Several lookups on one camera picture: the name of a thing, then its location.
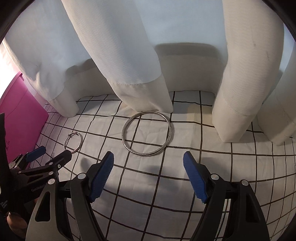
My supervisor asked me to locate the pink plastic tub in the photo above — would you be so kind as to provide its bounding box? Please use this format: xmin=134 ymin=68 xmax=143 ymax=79
xmin=1 ymin=72 xmax=48 ymax=163

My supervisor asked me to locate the small silver bangle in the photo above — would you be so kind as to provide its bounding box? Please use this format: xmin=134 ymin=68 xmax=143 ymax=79
xmin=63 ymin=132 xmax=83 ymax=154

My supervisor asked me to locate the black white checked sheet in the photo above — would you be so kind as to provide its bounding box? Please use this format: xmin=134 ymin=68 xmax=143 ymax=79
xmin=31 ymin=91 xmax=295 ymax=240

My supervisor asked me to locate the person left hand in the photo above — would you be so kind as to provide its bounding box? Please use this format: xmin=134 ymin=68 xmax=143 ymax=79
xmin=6 ymin=212 xmax=28 ymax=238

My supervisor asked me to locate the white curtain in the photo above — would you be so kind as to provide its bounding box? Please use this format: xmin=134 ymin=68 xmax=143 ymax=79
xmin=1 ymin=1 xmax=295 ymax=145

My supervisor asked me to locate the large silver bangle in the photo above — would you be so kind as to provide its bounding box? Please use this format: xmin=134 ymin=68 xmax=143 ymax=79
xmin=121 ymin=111 xmax=173 ymax=157

